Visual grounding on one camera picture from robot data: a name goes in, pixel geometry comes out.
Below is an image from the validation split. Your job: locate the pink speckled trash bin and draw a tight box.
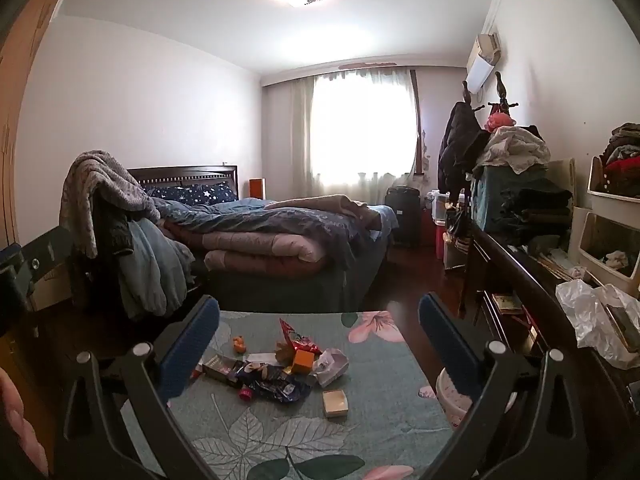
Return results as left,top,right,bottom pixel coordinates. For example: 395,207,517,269
435,366,519,430

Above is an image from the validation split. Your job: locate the open silver carton box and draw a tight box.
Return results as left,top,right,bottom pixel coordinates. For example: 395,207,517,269
202,354,244,388

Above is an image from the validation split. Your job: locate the white plastic bag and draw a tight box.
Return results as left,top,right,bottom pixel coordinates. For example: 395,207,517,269
555,280,639,370

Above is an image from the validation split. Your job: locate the small red bottle cap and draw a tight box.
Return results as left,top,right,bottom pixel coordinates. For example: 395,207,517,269
239,387,254,402

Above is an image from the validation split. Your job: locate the dark wooden desk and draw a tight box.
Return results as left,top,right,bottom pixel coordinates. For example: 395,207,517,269
458,226,639,460

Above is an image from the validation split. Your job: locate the small orange toy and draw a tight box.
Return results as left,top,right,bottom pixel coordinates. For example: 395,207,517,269
232,336,246,354

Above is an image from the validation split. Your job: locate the dark blue snack wrapper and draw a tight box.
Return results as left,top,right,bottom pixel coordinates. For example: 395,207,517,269
235,363,311,404

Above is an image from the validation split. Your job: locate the blue star pillow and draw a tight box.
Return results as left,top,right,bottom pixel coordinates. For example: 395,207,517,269
144,182,238,206

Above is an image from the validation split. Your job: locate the small tan cardboard box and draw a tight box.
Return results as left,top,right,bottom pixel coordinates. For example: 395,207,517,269
322,390,349,418

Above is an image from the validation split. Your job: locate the orange small box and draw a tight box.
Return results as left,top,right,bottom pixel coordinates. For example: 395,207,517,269
292,350,316,375

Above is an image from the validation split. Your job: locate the red foil wrapper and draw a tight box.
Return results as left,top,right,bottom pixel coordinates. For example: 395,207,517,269
276,318,322,363

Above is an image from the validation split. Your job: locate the white storage rack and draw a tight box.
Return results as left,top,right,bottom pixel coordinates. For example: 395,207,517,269
577,156,639,297

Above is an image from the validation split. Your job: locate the crumpled white pink paper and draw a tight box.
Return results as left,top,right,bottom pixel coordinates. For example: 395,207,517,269
311,348,349,388

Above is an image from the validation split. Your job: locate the pink folded quilt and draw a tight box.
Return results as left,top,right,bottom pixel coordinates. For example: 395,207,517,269
163,221,330,278

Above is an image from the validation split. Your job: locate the bed with dark headboard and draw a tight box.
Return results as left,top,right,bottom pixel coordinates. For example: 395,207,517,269
131,165,397,313

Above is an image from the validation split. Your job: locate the dark blue duvet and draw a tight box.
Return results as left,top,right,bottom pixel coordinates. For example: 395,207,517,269
153,197,373,269

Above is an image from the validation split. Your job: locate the orange bedside cabinet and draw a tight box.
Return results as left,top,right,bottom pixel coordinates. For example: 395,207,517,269
248,178,266,200

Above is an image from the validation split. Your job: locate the black suitcase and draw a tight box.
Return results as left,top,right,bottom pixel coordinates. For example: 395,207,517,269
385,186,421,246

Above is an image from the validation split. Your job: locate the black hanging coat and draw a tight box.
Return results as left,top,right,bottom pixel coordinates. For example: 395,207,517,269
438,102,490,203

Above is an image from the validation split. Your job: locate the white sheer curtain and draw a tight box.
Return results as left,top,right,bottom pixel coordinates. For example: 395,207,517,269
291,68,419,204

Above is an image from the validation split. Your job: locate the white air conditioner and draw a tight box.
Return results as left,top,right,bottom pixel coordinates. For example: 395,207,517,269
465,34,501,94

